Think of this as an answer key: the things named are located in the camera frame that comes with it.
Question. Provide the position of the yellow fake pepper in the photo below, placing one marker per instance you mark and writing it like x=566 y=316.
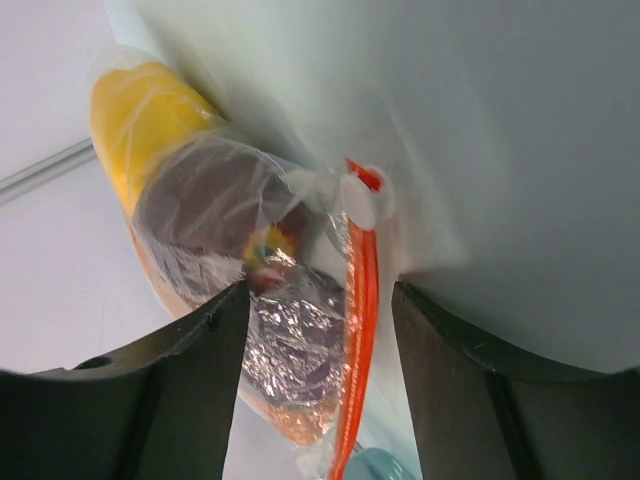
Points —
x=138 y=115

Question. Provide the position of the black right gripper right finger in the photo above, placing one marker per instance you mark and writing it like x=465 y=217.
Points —
x=483 y=408

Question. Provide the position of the dark purple fake fruit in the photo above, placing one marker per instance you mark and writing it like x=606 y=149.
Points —
x=198 y=214

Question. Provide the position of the aluminium corner rail left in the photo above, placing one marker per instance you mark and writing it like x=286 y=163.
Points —
x=44 y=171

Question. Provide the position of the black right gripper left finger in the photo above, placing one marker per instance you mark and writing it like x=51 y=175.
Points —
x=160 y=407

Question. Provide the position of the clear zip bag orange seal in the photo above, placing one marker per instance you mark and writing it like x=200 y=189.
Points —
x=313 y=313

